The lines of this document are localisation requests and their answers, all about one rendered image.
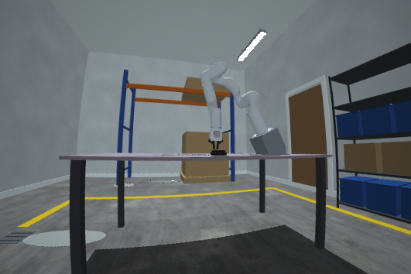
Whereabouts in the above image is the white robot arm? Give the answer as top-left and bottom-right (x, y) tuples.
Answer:
(200, 62), (272, 138)

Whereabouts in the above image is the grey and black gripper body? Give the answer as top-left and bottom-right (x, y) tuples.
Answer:
(209, 128), (222, 141)

